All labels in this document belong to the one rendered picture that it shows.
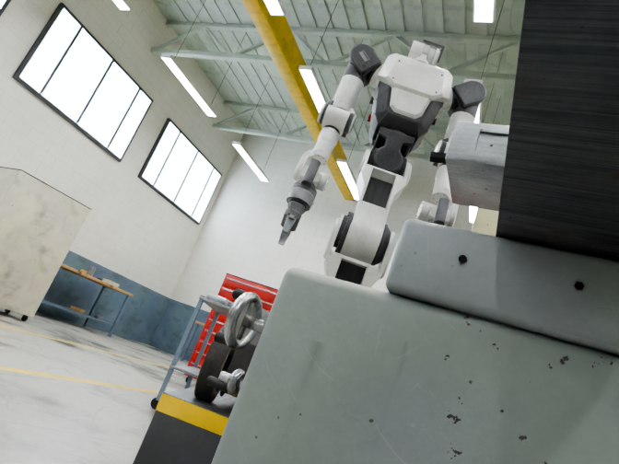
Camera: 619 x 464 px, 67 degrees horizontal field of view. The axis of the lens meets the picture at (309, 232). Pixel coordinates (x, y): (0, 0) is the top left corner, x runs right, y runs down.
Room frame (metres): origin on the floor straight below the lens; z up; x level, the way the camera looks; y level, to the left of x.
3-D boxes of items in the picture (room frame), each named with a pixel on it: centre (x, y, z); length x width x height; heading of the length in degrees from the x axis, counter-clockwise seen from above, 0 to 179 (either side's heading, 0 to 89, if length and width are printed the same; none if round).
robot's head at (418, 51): (1.54, -0.17, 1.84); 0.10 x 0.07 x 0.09; 87
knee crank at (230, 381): (1.08, 0.00, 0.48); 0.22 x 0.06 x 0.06; 65
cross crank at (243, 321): (0.94, 0.03, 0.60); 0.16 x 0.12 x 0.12; 65
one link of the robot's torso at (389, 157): (1.63, -0.18, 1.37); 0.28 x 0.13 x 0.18; 177
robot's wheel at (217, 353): (1.35, 0.10, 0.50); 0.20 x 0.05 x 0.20; 177
